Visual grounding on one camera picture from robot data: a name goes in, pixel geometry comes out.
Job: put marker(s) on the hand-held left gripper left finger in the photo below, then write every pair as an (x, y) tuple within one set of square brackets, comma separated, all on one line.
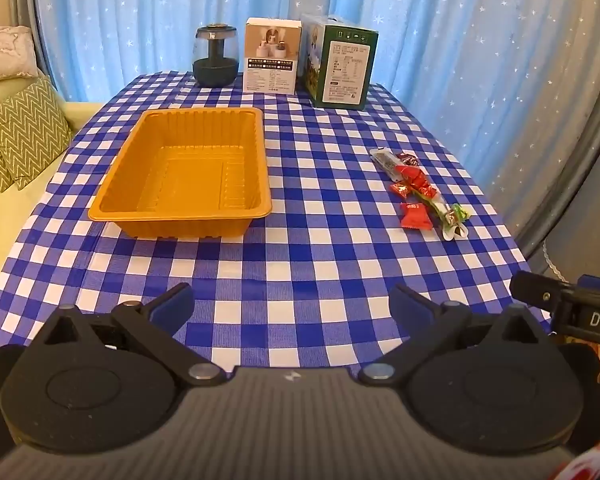
[(172, 306)]

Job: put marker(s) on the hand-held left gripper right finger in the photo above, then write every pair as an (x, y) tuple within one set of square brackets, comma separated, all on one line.
[(404, 306)]

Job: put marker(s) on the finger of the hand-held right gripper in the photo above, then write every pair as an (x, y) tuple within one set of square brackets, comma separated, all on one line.
[(599, 282), (529, 287)]

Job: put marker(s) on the long white green packet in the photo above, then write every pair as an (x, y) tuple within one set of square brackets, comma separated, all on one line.
[(452, 231)]

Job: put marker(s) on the red snack packet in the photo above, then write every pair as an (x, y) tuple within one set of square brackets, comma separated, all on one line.
[(412, 212)]

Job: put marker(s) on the orange plastic tray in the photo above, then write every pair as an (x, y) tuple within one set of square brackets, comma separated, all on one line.
[(190, 180)]

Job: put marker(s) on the clear dark snack bar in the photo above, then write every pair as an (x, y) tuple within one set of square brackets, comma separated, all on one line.
[(385, 162)]

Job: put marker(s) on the dark red white candy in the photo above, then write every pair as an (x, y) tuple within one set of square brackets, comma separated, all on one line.
[(408, 159)]

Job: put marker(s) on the white lace trim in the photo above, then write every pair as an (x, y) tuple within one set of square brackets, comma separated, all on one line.
[(554, 265)]

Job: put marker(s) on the grey curtain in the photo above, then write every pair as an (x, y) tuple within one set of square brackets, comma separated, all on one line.
[(579, 185), (22, 0)]

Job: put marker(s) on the blue white checkered tablecloth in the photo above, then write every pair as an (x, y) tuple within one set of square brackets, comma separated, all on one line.
[(305, 260)]

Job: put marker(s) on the red white printed clothing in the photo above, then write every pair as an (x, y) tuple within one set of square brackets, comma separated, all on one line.
[(589, 465)]

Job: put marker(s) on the dark green glass humidifier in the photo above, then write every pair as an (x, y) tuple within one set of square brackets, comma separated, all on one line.
[(215, 72)]

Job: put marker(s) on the green milk carton box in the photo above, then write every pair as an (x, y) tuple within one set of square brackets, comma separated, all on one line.
[(347, 70)]

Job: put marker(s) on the white product box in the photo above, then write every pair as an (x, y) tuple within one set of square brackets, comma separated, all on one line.
[(272, 75)]

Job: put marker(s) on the blue star curtain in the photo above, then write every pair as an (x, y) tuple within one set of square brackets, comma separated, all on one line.
[(130, 25)]

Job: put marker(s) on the white quilted pillow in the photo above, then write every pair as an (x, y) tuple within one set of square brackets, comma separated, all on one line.
[(5, 52)]

